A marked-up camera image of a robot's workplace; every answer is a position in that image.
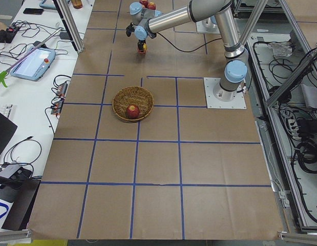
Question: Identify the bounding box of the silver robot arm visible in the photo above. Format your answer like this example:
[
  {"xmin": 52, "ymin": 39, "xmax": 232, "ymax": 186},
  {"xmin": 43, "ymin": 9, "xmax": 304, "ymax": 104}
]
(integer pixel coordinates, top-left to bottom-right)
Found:
[{"xmin": 126, "ymin": 1, "xmax": 248, "ymax": 102}]

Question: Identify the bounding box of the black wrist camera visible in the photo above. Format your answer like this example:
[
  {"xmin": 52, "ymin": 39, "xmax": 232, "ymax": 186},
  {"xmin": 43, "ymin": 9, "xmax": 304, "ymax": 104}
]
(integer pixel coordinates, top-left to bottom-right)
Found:
[{"xmin": 125, "ymin": 23, "xmax": 135, "ymax": 37}]

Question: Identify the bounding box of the woven wicker basket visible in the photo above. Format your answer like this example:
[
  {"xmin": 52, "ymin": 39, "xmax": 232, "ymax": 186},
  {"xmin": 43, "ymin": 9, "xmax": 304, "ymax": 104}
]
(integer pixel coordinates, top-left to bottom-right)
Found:
[{"xmin": 112, "ymin": 86, "xmax": 154, "ymax": 122}]

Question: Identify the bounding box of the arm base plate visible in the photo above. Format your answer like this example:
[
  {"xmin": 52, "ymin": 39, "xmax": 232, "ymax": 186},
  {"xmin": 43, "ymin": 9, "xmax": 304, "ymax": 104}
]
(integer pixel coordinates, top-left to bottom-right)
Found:
[
  {"xmin": 203, "ymin": 77, "xmax": 247, "ymax": 110},
  {"xmin": 196, "ymin": 19, "xmax": 220, "ymax": 34}
]

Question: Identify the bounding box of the black laptop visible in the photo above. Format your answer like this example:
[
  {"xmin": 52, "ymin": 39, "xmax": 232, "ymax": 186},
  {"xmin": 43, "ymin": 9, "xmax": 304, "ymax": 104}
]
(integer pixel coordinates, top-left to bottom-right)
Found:
[{"xmin": 0, "ymin": 113, "xmax": 17, "ymax": 155}]

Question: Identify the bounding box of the orange usb hub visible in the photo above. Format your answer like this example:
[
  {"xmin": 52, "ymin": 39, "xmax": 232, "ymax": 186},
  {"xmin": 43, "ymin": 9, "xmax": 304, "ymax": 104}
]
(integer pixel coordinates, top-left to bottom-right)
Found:
[
  {"xmin": 56, "ymin": 82, "xmax": 68, "ymax": 97},
  {"xmin": 51, "ymin": 100, "xmax": 64, "ymax": 116}
]

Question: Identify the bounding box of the red yellow apple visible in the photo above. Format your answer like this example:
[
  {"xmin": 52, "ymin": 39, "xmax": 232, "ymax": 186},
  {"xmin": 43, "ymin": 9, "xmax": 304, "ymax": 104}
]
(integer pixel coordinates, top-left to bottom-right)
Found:
[{"xmin": 137, "ymin": 43, "xmax": 147, "ymax": 54}]

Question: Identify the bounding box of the aluminium frame post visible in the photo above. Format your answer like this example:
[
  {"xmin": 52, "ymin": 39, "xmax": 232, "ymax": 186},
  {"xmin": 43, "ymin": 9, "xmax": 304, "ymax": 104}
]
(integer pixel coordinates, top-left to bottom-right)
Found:
[{"xmin": 53, "ymin": 0, "xmax": 84, "ymax": 54}]

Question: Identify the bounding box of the white keyboard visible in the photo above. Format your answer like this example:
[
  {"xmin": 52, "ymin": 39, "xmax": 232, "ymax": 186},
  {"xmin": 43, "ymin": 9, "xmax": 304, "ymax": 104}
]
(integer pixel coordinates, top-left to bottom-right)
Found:
[{"xmin": 0, "ymin": 104, "xmax": 16, "ymax": 119}]

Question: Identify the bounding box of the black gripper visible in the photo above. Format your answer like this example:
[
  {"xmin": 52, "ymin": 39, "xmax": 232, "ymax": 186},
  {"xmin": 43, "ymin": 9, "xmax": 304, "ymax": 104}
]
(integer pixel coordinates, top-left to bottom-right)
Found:
[{"xmin": 137, "ymin": 40, "xmax": 146, "ymax": 53}]

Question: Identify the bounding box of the blue teach pendant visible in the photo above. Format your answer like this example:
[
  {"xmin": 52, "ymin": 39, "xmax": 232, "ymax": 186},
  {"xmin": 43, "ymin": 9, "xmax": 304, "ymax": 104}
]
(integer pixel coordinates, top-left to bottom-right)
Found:
[
  {"xmin": 39, "ymin": 0, "xmax": 56, "ymax": 10},
  {"xmin": 10, "ymin": 48, "xmax": 56, "ymax": 81}
]

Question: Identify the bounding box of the black braided camera cable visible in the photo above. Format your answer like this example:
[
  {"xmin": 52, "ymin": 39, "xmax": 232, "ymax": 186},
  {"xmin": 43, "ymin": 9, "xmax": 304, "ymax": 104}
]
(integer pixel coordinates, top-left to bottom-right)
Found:
[{"xmin": 155, "ymin": 32, "xmax": 224, "ymax": 52}]

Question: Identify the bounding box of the brown drink bottle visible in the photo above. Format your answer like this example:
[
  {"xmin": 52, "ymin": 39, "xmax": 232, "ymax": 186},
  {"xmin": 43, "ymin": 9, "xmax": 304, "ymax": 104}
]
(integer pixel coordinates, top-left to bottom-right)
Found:
[{"xmin": 71, "ymin": 0, "xmax": 83, "ymax": 9}]

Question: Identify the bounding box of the dark red apple in basket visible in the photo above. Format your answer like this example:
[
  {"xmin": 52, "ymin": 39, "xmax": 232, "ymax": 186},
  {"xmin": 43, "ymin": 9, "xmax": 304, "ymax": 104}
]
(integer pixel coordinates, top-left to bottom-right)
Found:
[{"xmin": 126, "ymin": 104, "xmax": 140, "ymax": 119}]

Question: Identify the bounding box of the black smartphone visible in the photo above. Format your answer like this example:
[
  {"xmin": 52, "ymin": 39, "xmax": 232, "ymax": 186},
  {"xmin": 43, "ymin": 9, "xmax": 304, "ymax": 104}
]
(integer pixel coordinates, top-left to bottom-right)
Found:
[{"xmin": 23, "ymin": 8, "xmax": 44, "ymax": 15}]

